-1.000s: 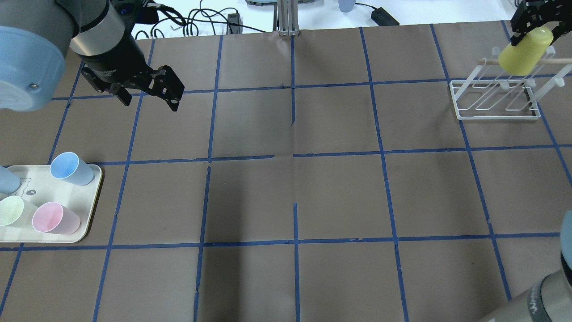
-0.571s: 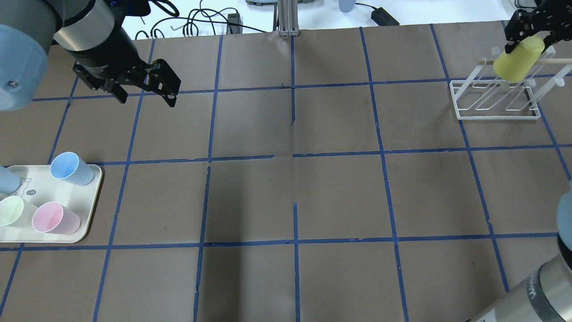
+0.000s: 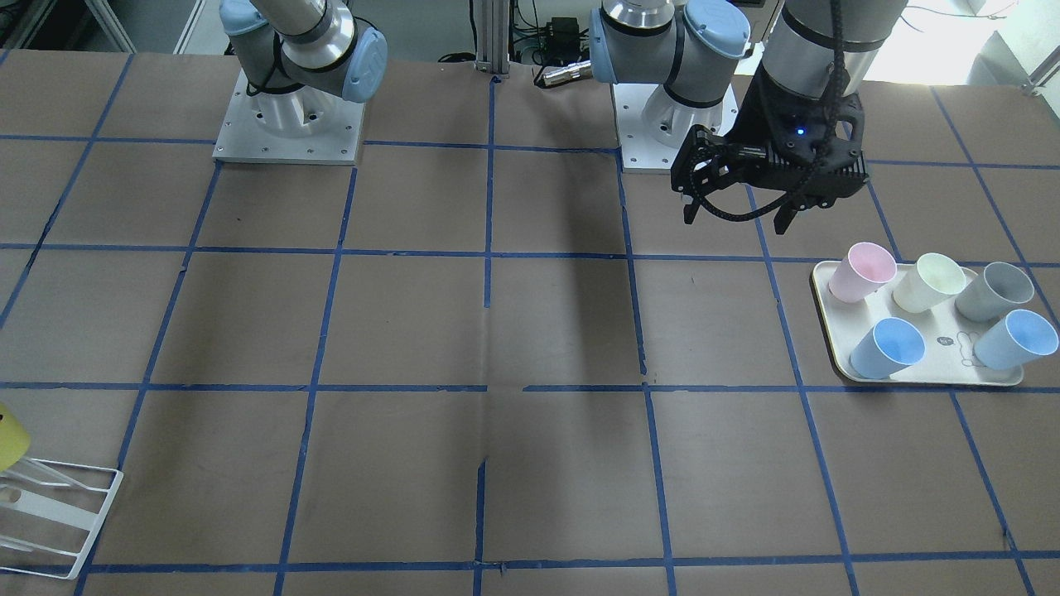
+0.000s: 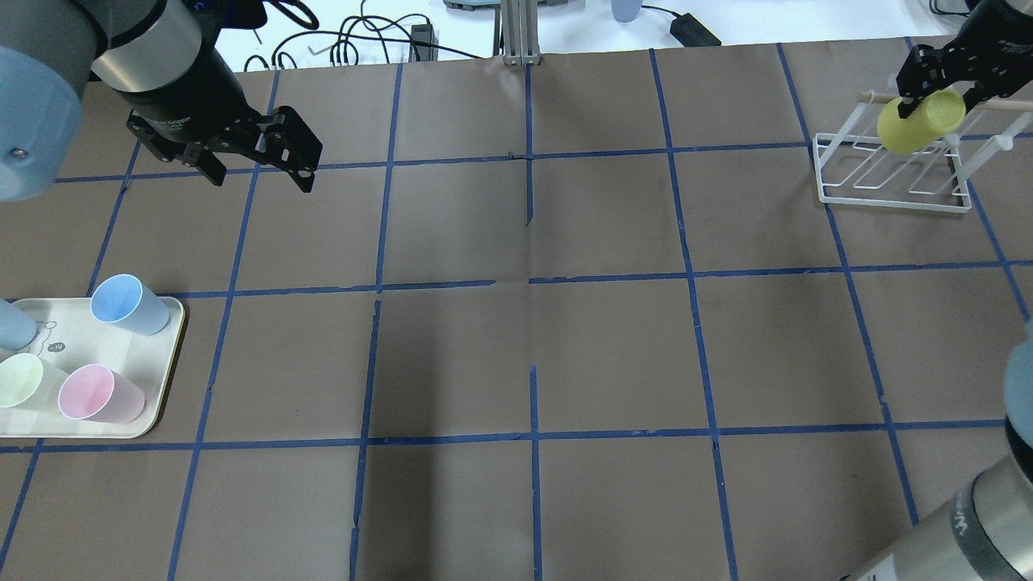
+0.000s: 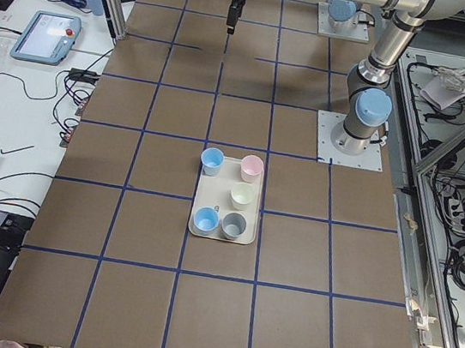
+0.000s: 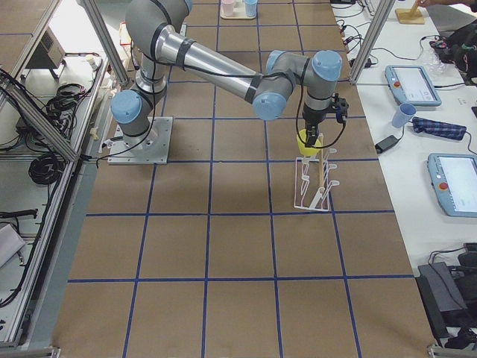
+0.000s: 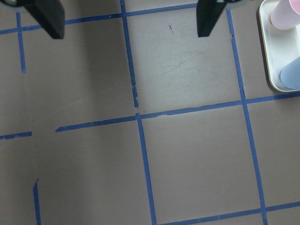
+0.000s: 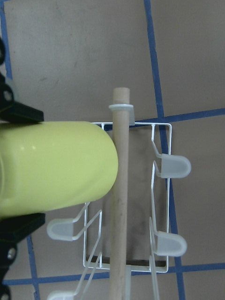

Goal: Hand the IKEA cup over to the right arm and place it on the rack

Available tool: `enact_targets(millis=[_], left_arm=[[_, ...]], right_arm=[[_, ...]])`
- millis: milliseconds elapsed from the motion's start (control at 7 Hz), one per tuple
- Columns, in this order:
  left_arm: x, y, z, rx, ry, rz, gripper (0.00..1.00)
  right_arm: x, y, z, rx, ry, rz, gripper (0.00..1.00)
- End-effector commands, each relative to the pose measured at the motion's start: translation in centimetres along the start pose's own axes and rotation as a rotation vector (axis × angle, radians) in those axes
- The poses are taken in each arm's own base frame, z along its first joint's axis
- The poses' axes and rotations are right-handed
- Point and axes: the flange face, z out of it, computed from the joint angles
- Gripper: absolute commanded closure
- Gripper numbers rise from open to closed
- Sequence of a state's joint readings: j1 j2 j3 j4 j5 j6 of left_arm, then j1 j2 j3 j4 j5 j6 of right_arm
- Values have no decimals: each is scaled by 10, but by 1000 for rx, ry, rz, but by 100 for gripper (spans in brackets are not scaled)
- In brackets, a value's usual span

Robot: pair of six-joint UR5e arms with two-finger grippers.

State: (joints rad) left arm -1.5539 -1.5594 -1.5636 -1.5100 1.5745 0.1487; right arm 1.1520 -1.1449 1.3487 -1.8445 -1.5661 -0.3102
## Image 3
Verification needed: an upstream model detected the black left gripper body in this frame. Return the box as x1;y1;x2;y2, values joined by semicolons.
728;70;870;200

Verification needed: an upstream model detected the yellow cup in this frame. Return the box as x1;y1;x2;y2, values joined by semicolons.
0;403;31;472

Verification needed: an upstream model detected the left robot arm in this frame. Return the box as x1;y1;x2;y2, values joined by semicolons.
588;1;906;234

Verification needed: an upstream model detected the pink cup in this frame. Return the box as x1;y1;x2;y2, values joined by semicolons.
826;242;898;303

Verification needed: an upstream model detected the cream cup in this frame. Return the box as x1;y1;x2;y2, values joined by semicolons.
891;252;968;314

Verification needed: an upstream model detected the blue cup front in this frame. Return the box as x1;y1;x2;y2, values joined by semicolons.
973;309;1058;370
849;317;928;380

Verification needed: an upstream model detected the grey cup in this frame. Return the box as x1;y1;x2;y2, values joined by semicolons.
955;262;1036;322

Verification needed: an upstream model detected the cream plastic tray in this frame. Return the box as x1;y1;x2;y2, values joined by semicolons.
811;261;1024;387

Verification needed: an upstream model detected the silver cylindrical connector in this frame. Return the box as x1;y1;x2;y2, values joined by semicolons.
533;60;593;89

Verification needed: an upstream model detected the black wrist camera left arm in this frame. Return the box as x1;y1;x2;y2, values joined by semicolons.
670;124;742;197

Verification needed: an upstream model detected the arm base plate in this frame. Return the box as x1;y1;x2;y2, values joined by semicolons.
213;72;366;166
612;84;738;174

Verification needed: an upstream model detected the aluminium frame post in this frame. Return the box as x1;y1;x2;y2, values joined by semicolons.
470;0;512;78

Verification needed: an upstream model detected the white wire cup rack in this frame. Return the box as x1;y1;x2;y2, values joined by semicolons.
2;457;124;580

